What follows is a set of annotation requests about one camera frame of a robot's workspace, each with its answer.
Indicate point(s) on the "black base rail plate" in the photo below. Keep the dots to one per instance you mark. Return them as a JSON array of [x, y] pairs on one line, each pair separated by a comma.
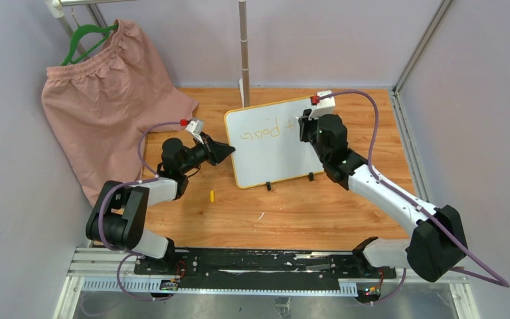
[[261, 270]]

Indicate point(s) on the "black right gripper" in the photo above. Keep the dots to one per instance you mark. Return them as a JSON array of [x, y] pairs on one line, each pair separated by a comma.
[[305, 123]]

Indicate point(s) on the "pink cloth shorts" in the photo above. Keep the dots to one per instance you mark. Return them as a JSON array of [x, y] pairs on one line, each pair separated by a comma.
[[99, 109]]

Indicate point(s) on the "yellow framed whiteboard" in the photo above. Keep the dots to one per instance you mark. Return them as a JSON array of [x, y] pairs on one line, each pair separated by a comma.
[[267, 145]]

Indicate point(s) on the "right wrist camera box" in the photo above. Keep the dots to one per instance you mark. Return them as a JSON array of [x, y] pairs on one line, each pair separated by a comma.
[[323, 103]]

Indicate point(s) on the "metal stand pole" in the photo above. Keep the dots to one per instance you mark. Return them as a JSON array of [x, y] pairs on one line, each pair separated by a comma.
[[244, 82]]

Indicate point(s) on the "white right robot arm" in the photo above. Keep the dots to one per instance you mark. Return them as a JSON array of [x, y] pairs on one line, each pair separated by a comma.
[[436, 241]]

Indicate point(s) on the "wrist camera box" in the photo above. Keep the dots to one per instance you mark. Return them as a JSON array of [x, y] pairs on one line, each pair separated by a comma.
[[323, 103], [194, 126]]

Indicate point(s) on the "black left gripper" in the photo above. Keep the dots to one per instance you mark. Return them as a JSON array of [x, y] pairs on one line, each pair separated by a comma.
[[220, 151]]

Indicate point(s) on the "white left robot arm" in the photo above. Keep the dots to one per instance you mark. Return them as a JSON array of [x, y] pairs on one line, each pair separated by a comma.
[[118, 218]]

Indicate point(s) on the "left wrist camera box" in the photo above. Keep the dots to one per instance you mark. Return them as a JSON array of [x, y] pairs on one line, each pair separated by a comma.
[[194, 126]]

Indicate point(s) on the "aluminium frame post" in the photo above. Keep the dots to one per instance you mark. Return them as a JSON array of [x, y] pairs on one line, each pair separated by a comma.
[[422, 44]]

